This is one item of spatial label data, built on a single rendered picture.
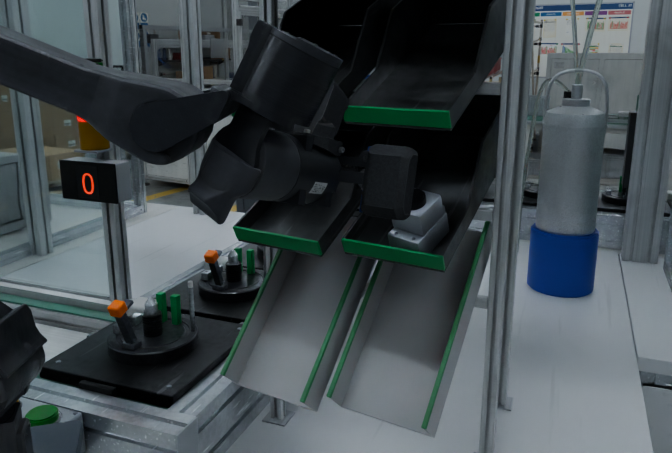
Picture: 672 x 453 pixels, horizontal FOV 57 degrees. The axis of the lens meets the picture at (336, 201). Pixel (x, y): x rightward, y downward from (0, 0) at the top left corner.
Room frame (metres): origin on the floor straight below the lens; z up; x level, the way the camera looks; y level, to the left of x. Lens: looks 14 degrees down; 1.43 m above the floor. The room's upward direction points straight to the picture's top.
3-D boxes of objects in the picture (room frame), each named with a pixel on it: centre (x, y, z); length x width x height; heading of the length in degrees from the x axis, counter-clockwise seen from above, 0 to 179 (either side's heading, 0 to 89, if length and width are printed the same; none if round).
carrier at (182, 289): (1.16, 0.20, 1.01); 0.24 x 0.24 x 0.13; 69
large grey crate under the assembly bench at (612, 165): (5.66, -2.65, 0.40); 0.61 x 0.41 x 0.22; 61
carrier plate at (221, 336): (0.92, 0.29, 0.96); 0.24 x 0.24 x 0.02; 69
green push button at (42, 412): (0.72, 0.38, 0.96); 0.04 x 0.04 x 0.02
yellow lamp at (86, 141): (1.10, 0.43, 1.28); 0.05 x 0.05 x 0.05
